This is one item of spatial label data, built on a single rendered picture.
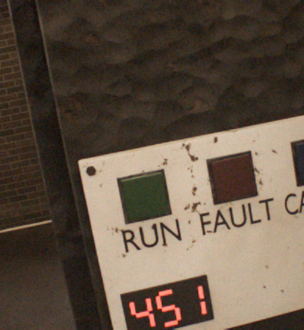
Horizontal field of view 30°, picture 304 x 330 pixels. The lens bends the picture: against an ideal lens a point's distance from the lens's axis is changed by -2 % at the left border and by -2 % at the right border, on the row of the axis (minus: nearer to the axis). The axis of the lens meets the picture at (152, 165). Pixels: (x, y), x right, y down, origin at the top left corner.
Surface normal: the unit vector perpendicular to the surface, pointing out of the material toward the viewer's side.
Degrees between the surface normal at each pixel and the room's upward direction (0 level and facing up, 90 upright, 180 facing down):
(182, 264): 90
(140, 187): 90
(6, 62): 90
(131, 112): 90
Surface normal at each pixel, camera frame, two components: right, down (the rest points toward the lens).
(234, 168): 0.15, 0.11
